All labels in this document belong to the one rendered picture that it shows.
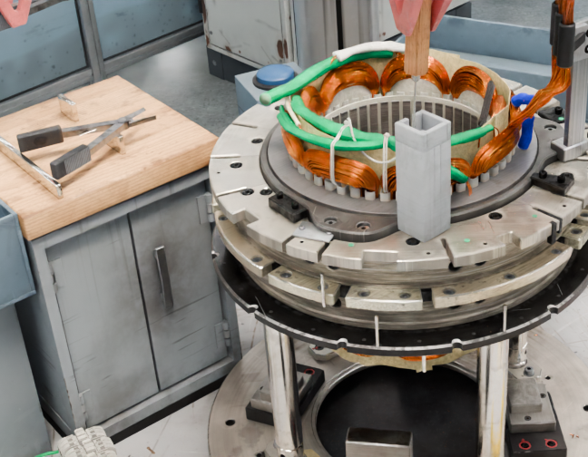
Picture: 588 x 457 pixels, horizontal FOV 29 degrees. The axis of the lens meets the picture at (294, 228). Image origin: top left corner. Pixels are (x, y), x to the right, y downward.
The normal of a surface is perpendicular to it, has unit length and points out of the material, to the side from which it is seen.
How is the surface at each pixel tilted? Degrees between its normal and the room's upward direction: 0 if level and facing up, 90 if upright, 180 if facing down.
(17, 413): 90
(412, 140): 90
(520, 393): 0
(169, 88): 0
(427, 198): 90
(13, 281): 90
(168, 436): 0
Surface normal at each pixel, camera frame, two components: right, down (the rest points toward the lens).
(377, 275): -0.20, 0.55
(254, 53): -0.74, 0.37
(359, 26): 0.09, 0.54
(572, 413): -0.07, -0.84
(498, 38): -0.48, 0.50
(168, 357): 0.60, 0.40
